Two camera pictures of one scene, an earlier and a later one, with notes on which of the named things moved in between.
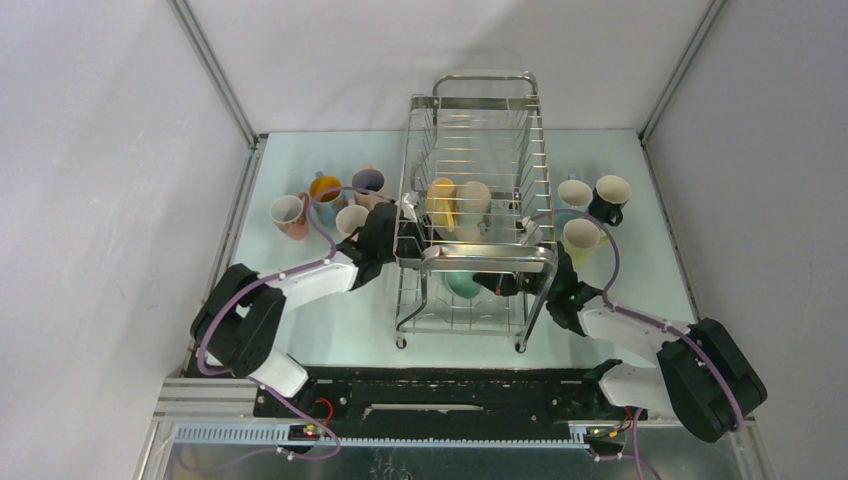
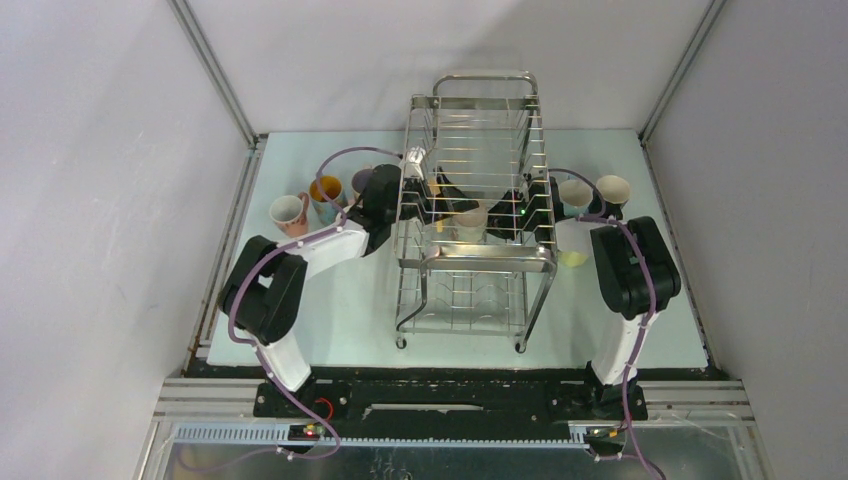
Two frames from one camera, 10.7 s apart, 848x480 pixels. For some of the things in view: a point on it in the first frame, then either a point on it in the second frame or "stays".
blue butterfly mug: [327, 195] stays
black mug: [610, 195] stays
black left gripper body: [410, 241] to [418, 203]
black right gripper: [499, 282] to [498, 216]
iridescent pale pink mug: [369, 180] stays
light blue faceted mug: [572, 194] stays
